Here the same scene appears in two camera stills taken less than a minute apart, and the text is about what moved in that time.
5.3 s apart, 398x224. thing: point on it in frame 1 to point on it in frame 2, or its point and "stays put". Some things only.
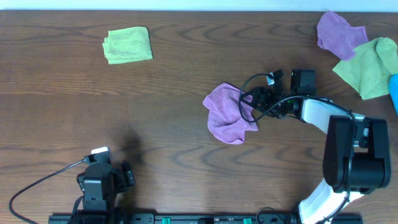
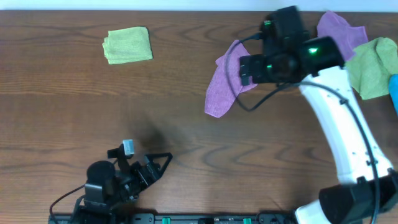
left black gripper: [125, 175] to [148, 172]
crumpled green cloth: [370, 68] stays put
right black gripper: [261, 98] to [245, 70]
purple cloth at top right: [335, 35] stays put
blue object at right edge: [393, 91] stays put
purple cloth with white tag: [226, 119] to [234, 68]
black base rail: [274, 218] stays put
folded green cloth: [127, 45] stays put
